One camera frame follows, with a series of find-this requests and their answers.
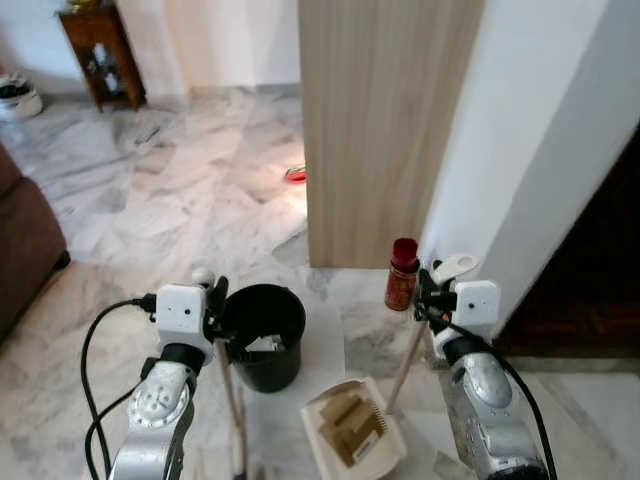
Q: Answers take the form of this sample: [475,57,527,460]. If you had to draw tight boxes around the wooden handled brush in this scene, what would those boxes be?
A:
[190,266,251,480]

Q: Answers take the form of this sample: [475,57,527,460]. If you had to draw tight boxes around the beige dustpan wooden handle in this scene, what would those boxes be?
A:
[302,252,481,480]

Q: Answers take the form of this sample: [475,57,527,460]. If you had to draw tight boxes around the brown cardboard box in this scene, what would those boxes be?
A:
[317,392,388,467]

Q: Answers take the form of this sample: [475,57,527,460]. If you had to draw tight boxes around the red capped spray can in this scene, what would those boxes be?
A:
[384,238,422,312]

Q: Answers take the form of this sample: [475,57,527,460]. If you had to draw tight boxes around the white paper scrap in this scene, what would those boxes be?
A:
[245,335,283,354]

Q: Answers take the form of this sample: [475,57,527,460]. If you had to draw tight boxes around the black plastic bucket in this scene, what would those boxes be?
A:
[219,283,308,394]

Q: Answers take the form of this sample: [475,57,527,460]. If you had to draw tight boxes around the tall light wooden cabinet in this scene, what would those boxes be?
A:
[298,0,488,269]

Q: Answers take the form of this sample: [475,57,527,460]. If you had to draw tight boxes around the brown fabric sofa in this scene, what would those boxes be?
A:
[0,140,72,343]

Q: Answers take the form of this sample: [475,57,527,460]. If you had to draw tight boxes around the dark wooden side table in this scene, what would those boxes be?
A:
[57,3,148,113]

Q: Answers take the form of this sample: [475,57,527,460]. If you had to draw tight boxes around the white round cooker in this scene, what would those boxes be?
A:
[0,72,44,123]

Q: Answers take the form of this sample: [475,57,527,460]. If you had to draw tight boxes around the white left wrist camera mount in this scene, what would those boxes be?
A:
[154,284,209,347]

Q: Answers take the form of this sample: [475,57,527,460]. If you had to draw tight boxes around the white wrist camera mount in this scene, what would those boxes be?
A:
[154,284,209,347]
[453,279,502,343]

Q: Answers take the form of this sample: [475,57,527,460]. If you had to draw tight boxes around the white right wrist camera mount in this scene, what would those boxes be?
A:
[453,279,502,343]

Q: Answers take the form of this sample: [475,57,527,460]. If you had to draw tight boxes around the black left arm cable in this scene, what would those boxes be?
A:
[80,293,161,479]

